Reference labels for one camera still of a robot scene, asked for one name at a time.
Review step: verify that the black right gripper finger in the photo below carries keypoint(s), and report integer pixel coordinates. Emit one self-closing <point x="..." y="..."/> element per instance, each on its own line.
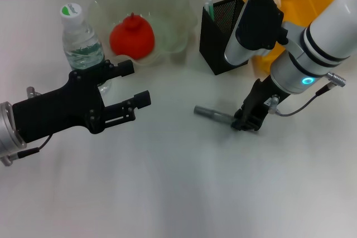
<point x="242" y="127"/>
<point x="251" y="117"/>

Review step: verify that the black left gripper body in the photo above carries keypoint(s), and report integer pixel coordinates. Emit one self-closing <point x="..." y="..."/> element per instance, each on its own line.
<point x="61" y="109"/>

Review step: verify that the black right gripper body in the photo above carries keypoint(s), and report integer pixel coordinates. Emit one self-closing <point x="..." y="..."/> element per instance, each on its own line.
<point x="262" y="98"/>

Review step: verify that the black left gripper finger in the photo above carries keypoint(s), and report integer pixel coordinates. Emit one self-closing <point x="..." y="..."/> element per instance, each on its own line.
<point x="125" y="68"/>
<point x="142" y="100"/>

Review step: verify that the orange fruit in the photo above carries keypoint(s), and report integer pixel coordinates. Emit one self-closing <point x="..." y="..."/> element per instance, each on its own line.
<point x="131" y="40"/>

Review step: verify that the grey marker pen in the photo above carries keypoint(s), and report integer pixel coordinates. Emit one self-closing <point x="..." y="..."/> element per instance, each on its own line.
<point x="209" y="112"/>

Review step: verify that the clear water bottle green label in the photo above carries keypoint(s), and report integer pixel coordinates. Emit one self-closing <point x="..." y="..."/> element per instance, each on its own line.
<point x="81" y="48"/>

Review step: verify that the green utility knife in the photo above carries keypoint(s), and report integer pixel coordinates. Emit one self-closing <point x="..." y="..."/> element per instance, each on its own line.
<point x="209" y="8"/>

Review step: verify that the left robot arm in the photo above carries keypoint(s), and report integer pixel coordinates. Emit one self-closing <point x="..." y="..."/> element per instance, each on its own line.
<point x="8" y="132"/>

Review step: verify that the black mesh pen holder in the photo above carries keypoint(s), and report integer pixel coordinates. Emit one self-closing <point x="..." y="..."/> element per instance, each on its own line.
<point x="217" y="51"/>

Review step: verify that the translucent green fruit bowl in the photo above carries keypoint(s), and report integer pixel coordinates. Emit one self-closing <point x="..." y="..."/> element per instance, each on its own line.
<point x="173" y="12"/>

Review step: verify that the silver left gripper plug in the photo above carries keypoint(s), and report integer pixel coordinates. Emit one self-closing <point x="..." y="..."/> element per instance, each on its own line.
<point x="33" y="92"/>

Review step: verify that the grey right wrist camera housing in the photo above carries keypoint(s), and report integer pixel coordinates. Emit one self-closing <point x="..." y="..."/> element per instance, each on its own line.
<point x="256" y="26"/>

